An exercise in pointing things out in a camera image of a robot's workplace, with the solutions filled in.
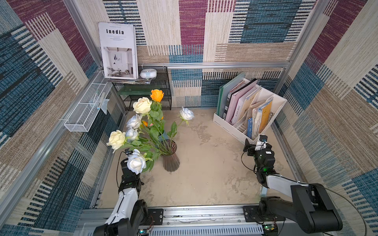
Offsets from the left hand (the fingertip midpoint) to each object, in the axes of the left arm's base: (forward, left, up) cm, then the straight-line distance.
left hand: (139, 157), depth 87 cm
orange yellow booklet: (+17, -72, +14) cm, 75 cm away
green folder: (+31, -51, +23) cm, 64 cm away
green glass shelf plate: (+35, +3, +21) cm, 41 cm away
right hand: (+7, -68, +6) cm, 69 cm away
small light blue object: (-19, -68, -5) cm, 71 cm away
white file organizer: (+24, -68, -7) cm, 73 cm away
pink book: (+25, -55, +21) cm, 64 cm away
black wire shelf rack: (+33, +2, +19) cm, 38 cm away
